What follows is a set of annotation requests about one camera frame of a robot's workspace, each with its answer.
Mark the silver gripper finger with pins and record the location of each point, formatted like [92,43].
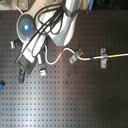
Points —
[43,71]

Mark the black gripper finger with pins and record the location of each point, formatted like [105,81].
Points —
[21,75]

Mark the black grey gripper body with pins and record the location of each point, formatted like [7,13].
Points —
[27,58]

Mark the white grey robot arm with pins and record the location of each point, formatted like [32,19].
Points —
[45,19]

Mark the small grey clip left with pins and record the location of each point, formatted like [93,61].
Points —
[14,43]

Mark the grey cable clip lower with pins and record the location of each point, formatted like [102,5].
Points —
[72,59]

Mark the grey cable clip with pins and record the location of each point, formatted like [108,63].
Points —
[79,52]
[72,59]

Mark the grey cable clip upper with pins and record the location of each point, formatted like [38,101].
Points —
[79,52]

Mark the silver cable clip right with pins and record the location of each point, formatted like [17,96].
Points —
[103,58]

